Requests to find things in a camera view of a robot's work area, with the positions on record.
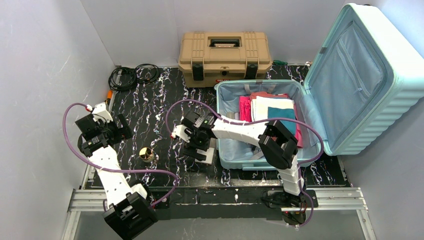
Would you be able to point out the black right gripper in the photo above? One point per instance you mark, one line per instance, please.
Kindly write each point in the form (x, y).
(197, 152)

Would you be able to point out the teal and beige towel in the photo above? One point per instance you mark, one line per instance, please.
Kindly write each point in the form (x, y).
(266, 108)

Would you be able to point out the magenta shorts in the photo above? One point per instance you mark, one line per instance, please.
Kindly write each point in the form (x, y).
(245, 108)

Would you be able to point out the gold round compact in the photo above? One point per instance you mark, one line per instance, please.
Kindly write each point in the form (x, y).
(147, 155)

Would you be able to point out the pink camouflage pants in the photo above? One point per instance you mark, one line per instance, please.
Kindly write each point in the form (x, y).
(298, 136)

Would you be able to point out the green handled screwdriver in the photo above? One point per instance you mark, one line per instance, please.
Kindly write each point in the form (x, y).
(279, 63)

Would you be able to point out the tan plastic toolbox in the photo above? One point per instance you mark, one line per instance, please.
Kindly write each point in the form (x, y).
(208, 58)

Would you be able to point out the orange handled screwdriver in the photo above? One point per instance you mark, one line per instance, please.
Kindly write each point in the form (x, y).
(109, 96)

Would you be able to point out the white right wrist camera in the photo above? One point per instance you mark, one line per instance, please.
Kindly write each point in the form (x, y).
(181, 132)

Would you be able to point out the light blue open suitcase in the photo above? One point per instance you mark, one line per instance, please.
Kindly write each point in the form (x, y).
(365, 77)

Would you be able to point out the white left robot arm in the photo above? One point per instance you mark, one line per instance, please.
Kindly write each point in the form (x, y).
(129, 212)

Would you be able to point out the white lavender tube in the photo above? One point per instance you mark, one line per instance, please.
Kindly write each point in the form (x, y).
(233, 115)

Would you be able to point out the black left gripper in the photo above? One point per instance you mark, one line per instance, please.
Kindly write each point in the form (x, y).
(122, 127)

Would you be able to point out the white square packet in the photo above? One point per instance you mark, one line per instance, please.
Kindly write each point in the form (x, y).
(209, 154)

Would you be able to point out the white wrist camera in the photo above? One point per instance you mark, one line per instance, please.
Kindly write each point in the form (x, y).
(100, 112)
(181, 132)

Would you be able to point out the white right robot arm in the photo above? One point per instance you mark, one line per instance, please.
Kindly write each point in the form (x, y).
(277, 144)

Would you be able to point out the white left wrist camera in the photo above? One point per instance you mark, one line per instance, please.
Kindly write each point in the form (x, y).
(100, 112)

